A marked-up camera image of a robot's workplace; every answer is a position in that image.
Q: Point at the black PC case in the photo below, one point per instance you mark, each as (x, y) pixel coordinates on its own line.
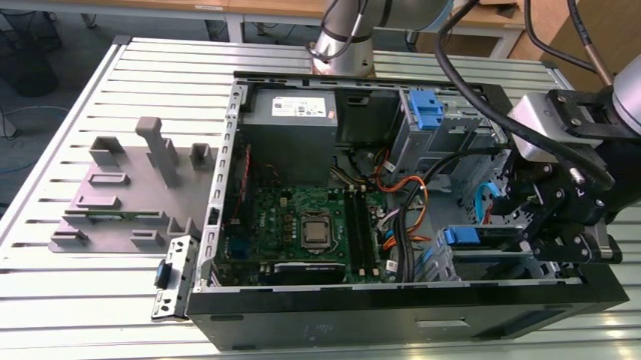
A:
(350, 326)

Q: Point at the hard disk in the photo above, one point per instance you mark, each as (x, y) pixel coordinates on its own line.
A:
(461, 238)

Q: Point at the wooden desk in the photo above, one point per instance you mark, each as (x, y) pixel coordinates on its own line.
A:
(501, 20)

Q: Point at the metal expansion card bracket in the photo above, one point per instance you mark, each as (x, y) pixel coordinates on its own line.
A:
(178, 262)

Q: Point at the metal disk bay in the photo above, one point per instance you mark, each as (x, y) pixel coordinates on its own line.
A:
(490, 255)

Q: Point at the CPU socket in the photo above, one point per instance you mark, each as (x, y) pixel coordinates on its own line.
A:
(316, 248)

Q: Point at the grey power supply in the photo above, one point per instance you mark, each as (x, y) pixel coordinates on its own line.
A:
(290, 150)

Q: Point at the grey parts rack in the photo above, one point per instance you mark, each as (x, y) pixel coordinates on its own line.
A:
(130, 195)

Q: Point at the blue drive bay latch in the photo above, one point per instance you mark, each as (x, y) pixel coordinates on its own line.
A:
(425, 112)

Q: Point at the black waste bin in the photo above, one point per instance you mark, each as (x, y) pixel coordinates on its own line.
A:
(30, 71)

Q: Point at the black RAM slot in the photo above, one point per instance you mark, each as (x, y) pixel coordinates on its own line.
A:
(365, 225)
(353, 225)

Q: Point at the black graphics card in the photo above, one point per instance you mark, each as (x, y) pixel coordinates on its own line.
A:
(310, 272)

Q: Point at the white workbench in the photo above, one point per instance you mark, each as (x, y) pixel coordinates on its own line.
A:
(150, 7)

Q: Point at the silver CPU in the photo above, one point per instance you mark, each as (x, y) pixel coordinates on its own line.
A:
(314, 231)

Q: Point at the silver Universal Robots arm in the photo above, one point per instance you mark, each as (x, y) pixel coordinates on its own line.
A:
(345, 52)

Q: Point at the wooden cabinet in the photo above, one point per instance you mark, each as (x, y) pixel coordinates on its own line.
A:
(625, 30)

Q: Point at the green motherboard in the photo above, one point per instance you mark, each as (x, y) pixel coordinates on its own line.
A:
(281, 240)

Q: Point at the green RAM stick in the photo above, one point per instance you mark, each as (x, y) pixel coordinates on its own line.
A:
(125, 216)

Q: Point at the metal optical drive cage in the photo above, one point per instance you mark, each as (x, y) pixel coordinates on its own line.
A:
(425, 146)

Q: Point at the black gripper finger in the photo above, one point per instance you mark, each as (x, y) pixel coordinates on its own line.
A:
(565, 240)
(545, 183)

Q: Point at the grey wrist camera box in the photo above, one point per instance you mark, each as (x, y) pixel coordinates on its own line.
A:
(539, 120)

